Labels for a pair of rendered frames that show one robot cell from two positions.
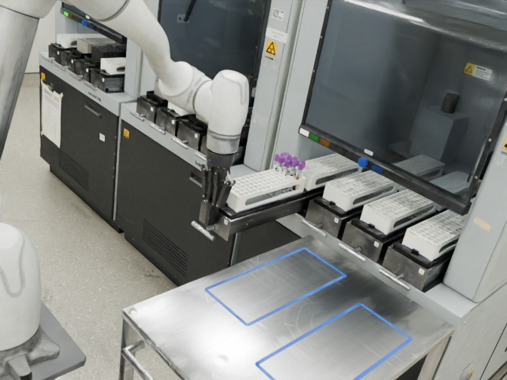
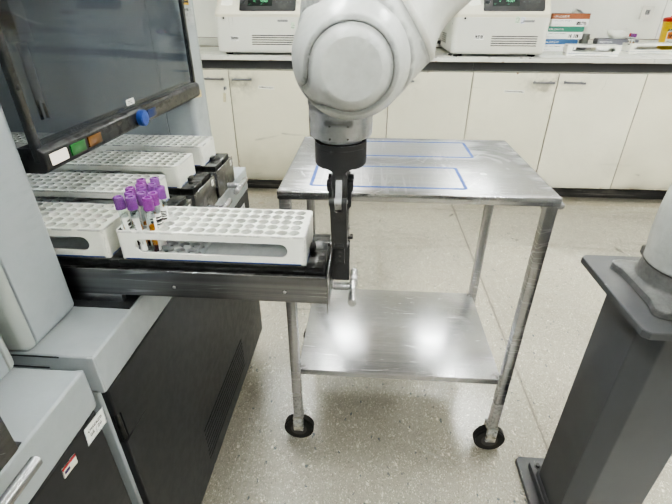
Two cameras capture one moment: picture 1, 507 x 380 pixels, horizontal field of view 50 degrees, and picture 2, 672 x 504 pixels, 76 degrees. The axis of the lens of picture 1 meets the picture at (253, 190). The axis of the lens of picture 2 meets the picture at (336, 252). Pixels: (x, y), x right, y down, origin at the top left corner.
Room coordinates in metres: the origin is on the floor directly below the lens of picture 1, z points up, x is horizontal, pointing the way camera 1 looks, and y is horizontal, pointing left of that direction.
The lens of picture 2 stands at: (1.75, 0.59, 1.17)
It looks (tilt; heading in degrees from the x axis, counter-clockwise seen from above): 30 degrees down; 232
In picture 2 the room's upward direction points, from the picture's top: straight up
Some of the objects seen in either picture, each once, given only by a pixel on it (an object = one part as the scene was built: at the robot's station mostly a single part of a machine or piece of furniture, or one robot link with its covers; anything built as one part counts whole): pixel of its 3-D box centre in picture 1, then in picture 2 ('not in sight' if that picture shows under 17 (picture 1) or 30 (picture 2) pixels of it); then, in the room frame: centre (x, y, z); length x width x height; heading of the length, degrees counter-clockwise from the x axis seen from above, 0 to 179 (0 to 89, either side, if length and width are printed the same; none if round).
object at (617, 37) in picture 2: not in sight; (615, 40); (-1.67, -0.79, 0.97); 0.24 x 0.12 x 0.13; 127
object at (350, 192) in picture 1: (362, 189); (87, 196); (1.65, -0.36, 0.83); 0.30 x 0.10 x 0.06; 138
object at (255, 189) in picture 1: (262, 189); (220, 237); (1.51, -0.03, 0.83); 0.30 x 0.10 x 0.06; 138
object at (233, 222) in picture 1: (288, 195); (148, 261); (1.61, -0.12, 0.78); 0.73 x 0.14 x 0.09; 138
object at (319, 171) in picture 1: (326, 171); (39, 230); (1.75, -0.24, 0.83); 0.30 x 0.10 x 0.06; 138
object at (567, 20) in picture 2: not in sight; (568, 17); (-1.47, -1.04, 1.10); 0.24 x 0.13 x 0.10; 136
